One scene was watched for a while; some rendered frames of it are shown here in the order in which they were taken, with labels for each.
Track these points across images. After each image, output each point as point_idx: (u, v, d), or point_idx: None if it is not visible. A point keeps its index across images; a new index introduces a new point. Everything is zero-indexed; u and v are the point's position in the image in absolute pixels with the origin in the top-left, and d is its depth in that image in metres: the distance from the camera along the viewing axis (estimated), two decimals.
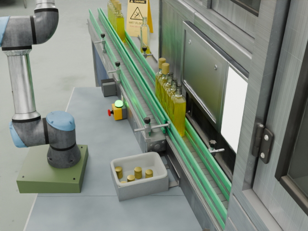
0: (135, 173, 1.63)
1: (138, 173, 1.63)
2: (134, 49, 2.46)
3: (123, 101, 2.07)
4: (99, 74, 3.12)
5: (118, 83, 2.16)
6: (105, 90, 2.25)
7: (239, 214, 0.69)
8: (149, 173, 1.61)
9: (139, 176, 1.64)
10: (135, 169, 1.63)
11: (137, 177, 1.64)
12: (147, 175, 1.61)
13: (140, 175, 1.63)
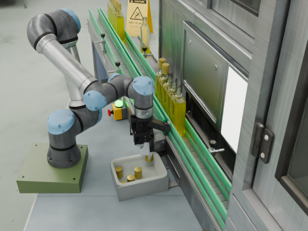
0: (135, 173, 1.63)
1: (138, 173, 1.63)
2: (134, 49, 2.46)
3: (123, 101, 2.07)
4: (99, 74, 3.12)
5: None
6: None
7: (239, 214, 0.69)
8: None
9: (139, 176, 1.64)
10: (135, 169, 1.63)
11: (137, 177, 1.64)
12: (147, 155, 1.55)
13: (140, 175, 1.64)
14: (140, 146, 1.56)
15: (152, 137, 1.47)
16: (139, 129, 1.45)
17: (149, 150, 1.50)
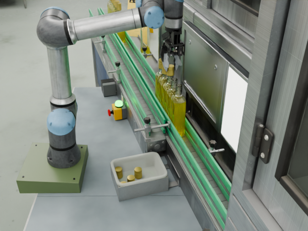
0: (135, 173, 1.63)
1: (138, 173, 1.63)
2: (134, 49, 2.46)
3: (123, 101, 2.07)
4: (99, 74, 3.12)
5: (118, 83, 2.16)
6: (105, 90, 2.25)
7: (239, 214, 0.69)
8: (172, 65, 1.67)
9: (139, 176, 1.64)
10: (135, 169, 1.63)
11: (137, 177, 1.64)
12: (173, 68, 1.67)
13: (140, 175, 1.64)
14: (167, 67, 1.63)
15: None
16: (179, 40, 1.56)
17: (179, 57, 1.65)
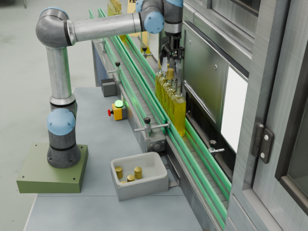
0: (135, 173, 1.63)
1: (138, 173, 1.63)
2: (134, 49, 2.46)
3: (123, 101, 2.07)
4: (99, 74, 3.12)
5: (118, 83, 2.16)
6: (105, 90, 2.25)
7: (239, 214, 0.69)
8: (172, 69, 1.68)
9: (139, 176, 1.64)
10: (135, 169, 1.63)
11: (137, 177, 1.64)
12: (173, 72, 1.68)
13: (140, 175, 1.64)
14: (165, 70, 1.64)
15: None
16: (178, 44, 1.57)
17: (180, 61, 1.66)
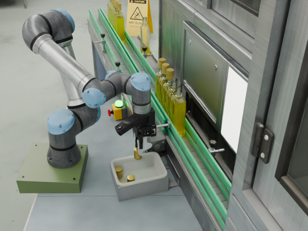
0: (134, 152, 1.56)
1: (137, 153, 1.56)
2: (134, 49, 2.46)
3: (123, 101, 2.07)
4: (99, 74, 3.12)
5: None
6: None
7: (239, 214, 0.69)
8: (172, 69, 1.68)
9: (139, 156, 1.57)
10: (134, 149, 1.56)
11: (136, 157, 1.57)
12: (173, 72, 1.68)
13: (139, 156, 1.57)
14: (146, 149, 1.55)
15: None
16: None
17: None
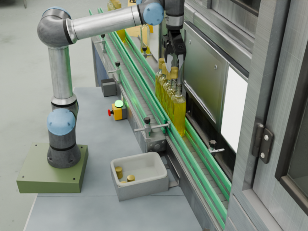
0: (177, 71, 1.61)
1: (178, 70, 1.62)
2: (134, 49, 2.46)
3: (123, 101, 2.07)
4: (99, 74, 3.12)
5: (118, 83, 2.16)
6: (105, 90, 2.25)
7: (239, 214, 0.69)
8: None
9: (178, 74, 1.63)
10: (175, 69, 1.60)
11: (178, 75, 1.63)
12: None
13: (177, 72, 1.63)
14: None
15: (167, 47, 1.55)
16: (167, 34, 1.57)
17: (165, 60, 1.59)
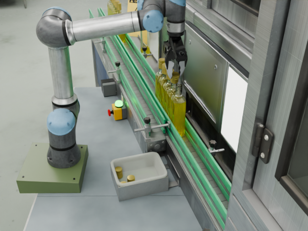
0: (178, 78, 1.61)
1: (178, 76, 1.62)
2: (134, 49, 2.46)
3: (123, 101, 2.07)
4: (99, 74, 3.12)
5: (118, 83, 2.16)
6: (105, 90, 2.25)
7: (239, 214, 0.69)
8: (172, 69, 1.68)
9: None
10: (176, 76, 1.60)
11: (178, 80, 1.64)
12: (173, 72, 1.68)
13: None
14: None
15: (168, 54, 1.54)
16: (168, 41, 1.57)
17: (166, 66, 1.59)
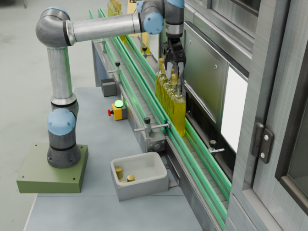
0: (177, 79, 1.63)
1: (178, 78, 1.64)
2: (134, 49, 2.46)
3: (123, 101, 2.07)
4: (99, 74, 3.12)
5: (118, 83, 2.16)
6: (105, 90, 2.25)
7: (239, 214, 0.69)
8: (172, 69, 1.68)
9: (178, 80, 1.65)
10: (175, 76, 1.62)
11: (178, 82, 1.65)
12: (173, 72, 1.68)
13: (177, 79, 1.65)
14: None
15: (167, 55, 1.56)
16: (167, 42, 1.59)
17: (165, 67, 1.61)
